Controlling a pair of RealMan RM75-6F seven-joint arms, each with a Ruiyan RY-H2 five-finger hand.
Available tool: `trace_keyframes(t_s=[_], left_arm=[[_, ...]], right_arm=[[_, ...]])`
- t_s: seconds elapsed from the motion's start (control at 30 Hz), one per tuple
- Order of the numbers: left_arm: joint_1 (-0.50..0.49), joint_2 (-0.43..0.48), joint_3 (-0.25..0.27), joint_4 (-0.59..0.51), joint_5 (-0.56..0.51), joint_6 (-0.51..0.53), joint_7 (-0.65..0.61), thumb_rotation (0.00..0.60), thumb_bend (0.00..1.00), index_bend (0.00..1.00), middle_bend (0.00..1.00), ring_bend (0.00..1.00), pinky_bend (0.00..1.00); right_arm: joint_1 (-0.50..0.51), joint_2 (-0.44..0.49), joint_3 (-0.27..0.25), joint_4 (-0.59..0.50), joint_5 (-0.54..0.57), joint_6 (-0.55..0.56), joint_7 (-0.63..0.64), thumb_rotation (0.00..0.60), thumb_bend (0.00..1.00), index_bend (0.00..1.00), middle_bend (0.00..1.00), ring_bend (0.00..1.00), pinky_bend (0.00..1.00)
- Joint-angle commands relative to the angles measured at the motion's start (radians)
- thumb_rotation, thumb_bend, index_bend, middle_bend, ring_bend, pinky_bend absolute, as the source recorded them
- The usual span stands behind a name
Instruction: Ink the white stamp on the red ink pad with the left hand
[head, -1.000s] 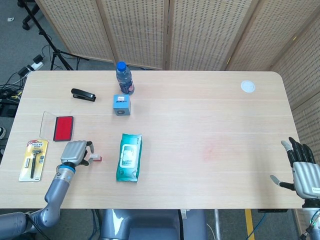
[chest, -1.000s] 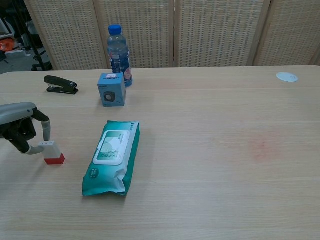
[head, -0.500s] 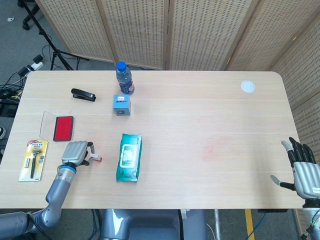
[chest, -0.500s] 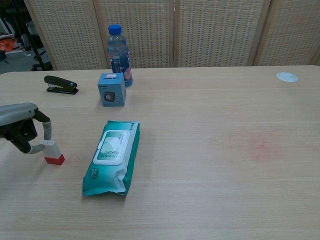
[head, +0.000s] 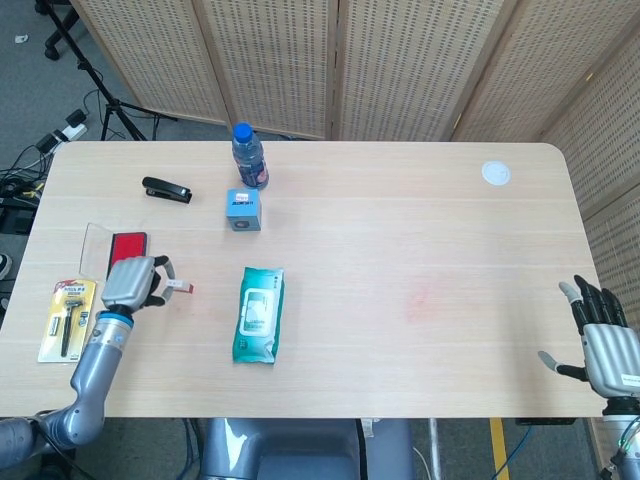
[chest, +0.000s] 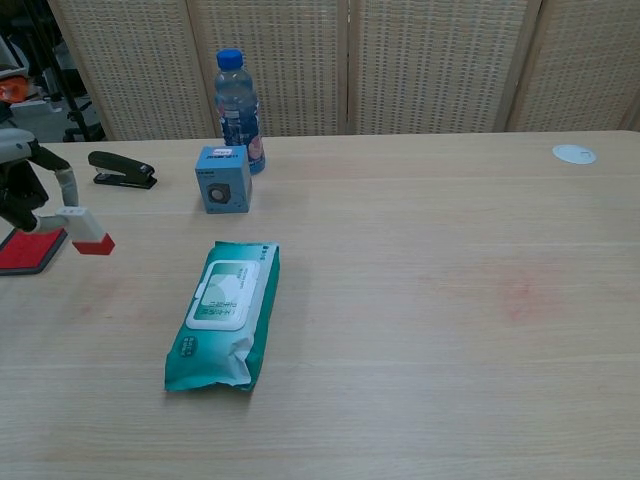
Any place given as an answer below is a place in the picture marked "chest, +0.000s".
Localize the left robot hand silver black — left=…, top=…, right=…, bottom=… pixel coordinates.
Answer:
left=0, top=127, right=81, bottom=234

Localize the red ink pad black case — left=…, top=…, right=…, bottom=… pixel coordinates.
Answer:
left=0, top=227, right=69, bottom=277

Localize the orange object in background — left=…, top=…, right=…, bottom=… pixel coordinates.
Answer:
left=0, top=79, right=29, bottom=104

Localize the black stapler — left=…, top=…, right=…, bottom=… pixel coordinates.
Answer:
left=87, top=151, right=159, bottom=191

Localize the black tripod stand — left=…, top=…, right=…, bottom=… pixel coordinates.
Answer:
left=27, top=0, right=101, bottom=144

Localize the small blue cardboard box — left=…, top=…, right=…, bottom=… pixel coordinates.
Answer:
left=194, top=145, right=253, bottom=215

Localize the water bottle with blue cap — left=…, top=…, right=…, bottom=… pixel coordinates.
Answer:
left=214, top=48, right=267, bottom=176

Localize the green wet wipes pack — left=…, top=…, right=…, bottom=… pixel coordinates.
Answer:
left=163, top=240, right=281, bottom=394

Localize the wooden woven folding screen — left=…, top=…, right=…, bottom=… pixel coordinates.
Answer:
left=47, top=0, right=640, bottom=143

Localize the white round cable grommet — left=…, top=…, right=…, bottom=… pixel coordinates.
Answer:
left=552, top=143, right=598, bottom=165

